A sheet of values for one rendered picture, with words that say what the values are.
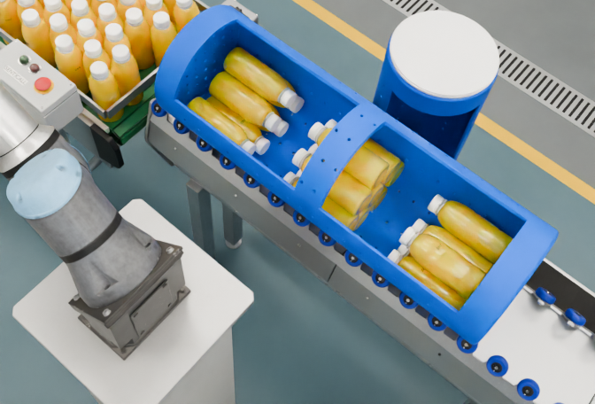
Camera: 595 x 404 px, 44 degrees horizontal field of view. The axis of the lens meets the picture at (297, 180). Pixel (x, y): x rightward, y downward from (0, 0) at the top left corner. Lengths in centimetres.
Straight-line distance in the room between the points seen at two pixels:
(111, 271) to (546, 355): 96
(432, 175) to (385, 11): 180
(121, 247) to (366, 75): 209
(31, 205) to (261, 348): 151
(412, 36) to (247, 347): 122
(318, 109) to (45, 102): 62
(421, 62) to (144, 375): 101
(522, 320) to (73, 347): 95
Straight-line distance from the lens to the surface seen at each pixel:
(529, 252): 142
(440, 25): 195
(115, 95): 181
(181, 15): 190
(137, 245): 120
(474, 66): 189
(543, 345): 171
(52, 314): 142
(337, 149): 145
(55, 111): 172
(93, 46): 181
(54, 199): 115
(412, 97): 184
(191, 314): 137
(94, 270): 120
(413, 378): 258
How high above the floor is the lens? 244
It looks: 60 degrees down
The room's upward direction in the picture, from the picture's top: 7 degrees clockwise
